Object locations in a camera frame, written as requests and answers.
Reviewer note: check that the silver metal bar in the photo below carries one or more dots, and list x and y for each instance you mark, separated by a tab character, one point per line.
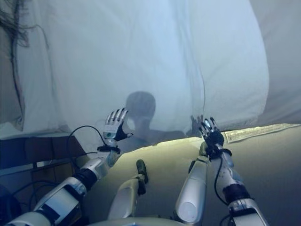
18	168

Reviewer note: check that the right robot leg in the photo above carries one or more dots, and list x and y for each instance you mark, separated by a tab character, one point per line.
192	183

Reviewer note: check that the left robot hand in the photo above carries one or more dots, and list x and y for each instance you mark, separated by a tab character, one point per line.
115	129

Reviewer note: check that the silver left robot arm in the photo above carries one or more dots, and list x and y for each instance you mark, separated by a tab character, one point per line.
61	197

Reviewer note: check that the brown upholstered bed frame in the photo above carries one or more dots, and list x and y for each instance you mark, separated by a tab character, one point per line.
42	148

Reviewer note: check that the beige bed runner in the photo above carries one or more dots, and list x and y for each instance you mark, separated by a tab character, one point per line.
287	58

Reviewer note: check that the wooden bedside table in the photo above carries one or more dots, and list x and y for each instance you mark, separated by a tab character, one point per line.
54	171

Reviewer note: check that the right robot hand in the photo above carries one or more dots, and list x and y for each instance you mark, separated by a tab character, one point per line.
214	139

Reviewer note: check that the white duvet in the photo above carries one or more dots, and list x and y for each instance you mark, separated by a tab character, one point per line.
164	58

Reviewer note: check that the white bed sheet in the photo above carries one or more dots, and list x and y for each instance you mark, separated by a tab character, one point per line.
35	94

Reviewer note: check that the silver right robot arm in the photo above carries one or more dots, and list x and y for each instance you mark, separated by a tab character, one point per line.
237	188

